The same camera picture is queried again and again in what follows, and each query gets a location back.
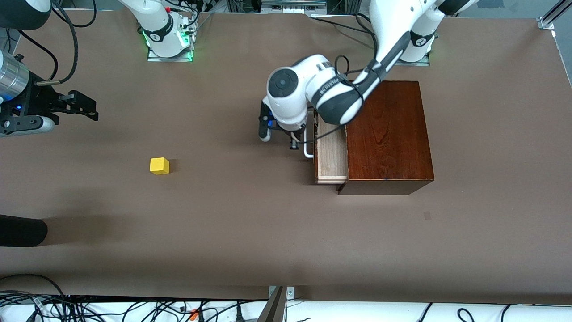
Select dark brown wooden cabinet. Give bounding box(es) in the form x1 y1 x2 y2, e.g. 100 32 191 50
337 80 435 196

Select tangled black cables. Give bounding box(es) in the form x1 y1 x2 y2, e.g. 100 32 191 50
0 273 269 322

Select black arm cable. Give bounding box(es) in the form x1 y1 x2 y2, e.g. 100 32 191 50
36 0 97 85
17 28 59 82
295 13 380 146

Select metal table bracket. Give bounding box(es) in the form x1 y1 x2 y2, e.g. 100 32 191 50
257 285 295 322

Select black base cable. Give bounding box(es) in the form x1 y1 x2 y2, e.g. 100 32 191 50
310 16 372 34

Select black rounded object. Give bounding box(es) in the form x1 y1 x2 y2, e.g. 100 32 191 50
0 215 48 248

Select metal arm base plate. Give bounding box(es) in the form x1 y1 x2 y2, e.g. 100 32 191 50
147 13 194 62
393 53 431 67

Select aluminium frame profile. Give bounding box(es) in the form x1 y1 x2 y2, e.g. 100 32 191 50
538 0 572 31

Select white power strip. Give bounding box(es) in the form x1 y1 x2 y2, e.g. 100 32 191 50
261 0 327 14

